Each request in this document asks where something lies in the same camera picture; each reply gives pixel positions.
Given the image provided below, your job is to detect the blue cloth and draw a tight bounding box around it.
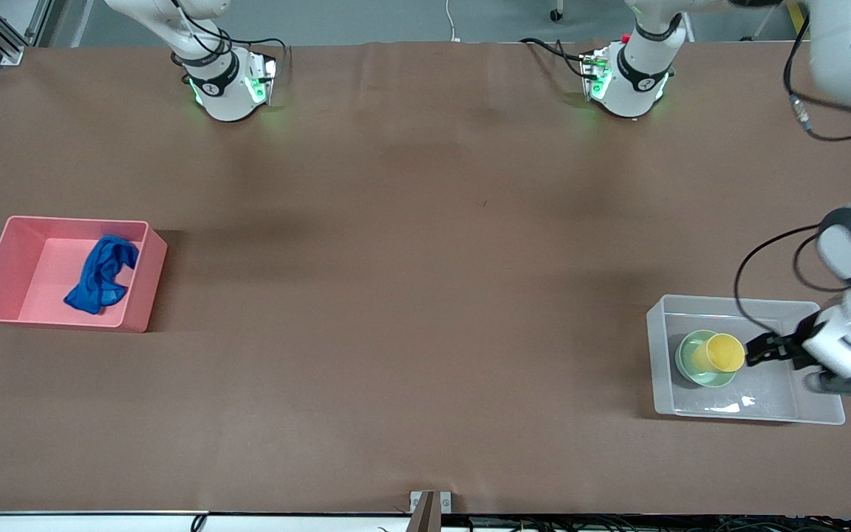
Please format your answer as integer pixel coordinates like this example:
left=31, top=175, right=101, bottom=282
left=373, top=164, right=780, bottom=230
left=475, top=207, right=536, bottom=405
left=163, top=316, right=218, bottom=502
left=64, top=235, right=140, bottom=316

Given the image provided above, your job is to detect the black base cable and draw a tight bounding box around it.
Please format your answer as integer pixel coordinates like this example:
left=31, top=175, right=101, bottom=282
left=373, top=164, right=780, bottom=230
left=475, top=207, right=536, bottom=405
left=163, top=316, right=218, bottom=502
left=168, top=0, right=287, bottom=71
left=519, top=37, right=598, bottom=79

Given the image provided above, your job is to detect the grey metal camera bracket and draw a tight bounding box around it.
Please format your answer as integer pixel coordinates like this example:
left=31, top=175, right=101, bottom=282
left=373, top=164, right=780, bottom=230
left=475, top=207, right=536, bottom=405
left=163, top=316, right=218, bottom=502
left=409, top=491, right=453, bottom=532

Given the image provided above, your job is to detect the clear plastic box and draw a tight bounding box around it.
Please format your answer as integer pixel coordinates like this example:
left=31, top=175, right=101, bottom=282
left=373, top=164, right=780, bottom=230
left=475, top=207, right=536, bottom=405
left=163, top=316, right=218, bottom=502
left=646, top=294, right=847, bottom=426

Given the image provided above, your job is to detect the pink plastic box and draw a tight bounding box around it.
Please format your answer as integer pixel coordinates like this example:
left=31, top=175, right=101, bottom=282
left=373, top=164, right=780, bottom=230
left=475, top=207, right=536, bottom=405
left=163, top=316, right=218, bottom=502
left=0, top=216, right=168, bottom=333

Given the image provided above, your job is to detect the yellow plastic cup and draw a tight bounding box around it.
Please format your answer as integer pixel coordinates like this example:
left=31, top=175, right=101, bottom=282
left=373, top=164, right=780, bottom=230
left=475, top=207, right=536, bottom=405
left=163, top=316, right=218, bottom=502
left=691, top=332, right=747, bottom=375

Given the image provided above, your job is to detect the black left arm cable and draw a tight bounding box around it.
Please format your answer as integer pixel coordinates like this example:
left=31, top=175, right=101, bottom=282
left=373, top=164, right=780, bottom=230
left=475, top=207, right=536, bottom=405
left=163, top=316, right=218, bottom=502
left=734, top=15, right=851, bottom=342

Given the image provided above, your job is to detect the mint green bowl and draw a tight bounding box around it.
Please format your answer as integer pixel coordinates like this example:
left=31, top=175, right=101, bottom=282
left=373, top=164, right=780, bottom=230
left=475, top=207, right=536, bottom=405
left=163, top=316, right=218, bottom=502
left=674, top=329, right=741, bottom=389

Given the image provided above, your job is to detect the brown paper table cover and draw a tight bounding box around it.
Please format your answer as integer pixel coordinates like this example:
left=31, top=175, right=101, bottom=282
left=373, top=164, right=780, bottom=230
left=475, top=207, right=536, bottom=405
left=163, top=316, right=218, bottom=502
left=0, top=41, right=851, bottom=516

